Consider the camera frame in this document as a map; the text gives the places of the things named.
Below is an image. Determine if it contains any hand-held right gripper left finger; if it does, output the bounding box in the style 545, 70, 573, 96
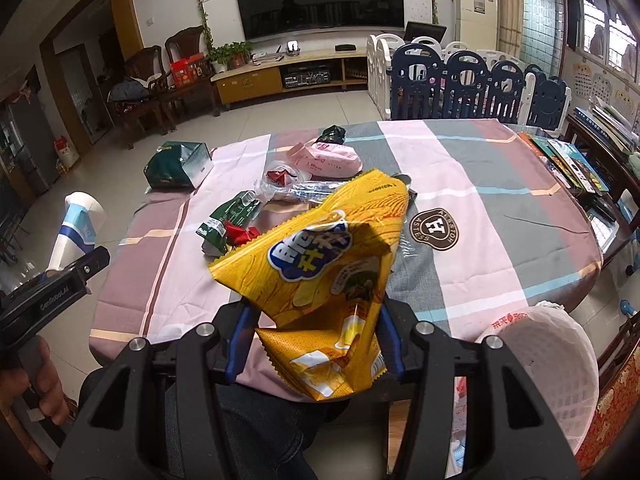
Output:
52, 301, 261, 480

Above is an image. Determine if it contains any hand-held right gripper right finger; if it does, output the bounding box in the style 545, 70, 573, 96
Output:
377, 297, 583, 480

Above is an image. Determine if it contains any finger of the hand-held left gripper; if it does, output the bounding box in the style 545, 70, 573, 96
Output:
60, 246, 111, 286

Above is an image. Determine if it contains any yellow chip bag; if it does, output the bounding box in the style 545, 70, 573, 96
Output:
207, 169, 411, 402

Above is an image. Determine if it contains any white plastic basket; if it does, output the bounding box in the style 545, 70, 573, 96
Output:
472, 301, 601, 476

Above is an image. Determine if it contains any pink plastic packet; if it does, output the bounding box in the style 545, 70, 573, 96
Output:
287, 141, 364, 181

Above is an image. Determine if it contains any person's left hand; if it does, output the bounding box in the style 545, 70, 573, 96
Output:
0, 335, 73, 426

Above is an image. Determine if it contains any white blue paper cup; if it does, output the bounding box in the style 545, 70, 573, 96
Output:
47, 191, 108, 273

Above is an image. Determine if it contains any crumpled red wrapper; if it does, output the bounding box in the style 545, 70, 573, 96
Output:
222, 220, 262, 248

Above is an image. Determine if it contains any white plastic bag red print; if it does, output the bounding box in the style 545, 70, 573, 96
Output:
452, 305, 543, 480

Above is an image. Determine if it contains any green paper bag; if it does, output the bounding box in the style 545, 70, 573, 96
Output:
143, 141, 215, 191

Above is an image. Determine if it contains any green snack packet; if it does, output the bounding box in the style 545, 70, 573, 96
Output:
195, 191, 262, 256

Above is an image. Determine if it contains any grey refrigerator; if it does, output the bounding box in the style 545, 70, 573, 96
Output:
0, 100, 57, 196

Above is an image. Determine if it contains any striped pink grey tablecloth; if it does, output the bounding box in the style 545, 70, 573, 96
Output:
89, 119, 603, 401

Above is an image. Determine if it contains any black wrapper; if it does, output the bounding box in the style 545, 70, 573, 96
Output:
395, 174, 417, 202

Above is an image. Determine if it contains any clear plastic bag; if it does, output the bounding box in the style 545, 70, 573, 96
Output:
254, 160, 321, 203

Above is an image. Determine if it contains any dark wooden chair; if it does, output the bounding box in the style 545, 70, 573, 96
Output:
164, 25, 220, 121
107, 45, 177, 137

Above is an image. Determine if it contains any dark bag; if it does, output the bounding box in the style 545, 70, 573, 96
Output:
107, 77, 152, 105

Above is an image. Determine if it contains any red gift box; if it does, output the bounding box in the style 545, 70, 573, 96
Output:
170, 54, 208, 86

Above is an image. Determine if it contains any dark green wrapper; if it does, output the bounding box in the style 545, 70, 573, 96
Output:
316, 125, 347, 145

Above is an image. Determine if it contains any wooden television cabinet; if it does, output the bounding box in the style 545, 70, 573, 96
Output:
210, 47, 373, 111

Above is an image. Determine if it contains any red patterned cushion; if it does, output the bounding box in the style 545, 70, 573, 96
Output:
575, 355, 640, 480

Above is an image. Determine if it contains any potted green plant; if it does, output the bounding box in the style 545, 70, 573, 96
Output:
207, 41, 253, 73

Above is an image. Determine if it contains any row of picture books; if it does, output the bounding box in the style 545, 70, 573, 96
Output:
517, 130, 612, 196

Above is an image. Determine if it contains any blue white playpen fence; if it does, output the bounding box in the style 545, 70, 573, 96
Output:
366, 32, 573, 138

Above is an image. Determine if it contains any black audio receiver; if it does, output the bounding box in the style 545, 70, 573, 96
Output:
282, 67, 333, 88

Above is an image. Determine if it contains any green ivy garland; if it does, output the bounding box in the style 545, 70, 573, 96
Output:
189, 0, 211, 51

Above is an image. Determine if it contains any dark wooden side table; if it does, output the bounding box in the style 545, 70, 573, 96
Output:
565, 112, 640, 271

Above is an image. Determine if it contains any black laptop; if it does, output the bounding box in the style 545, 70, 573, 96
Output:
404, 21, 448, 43

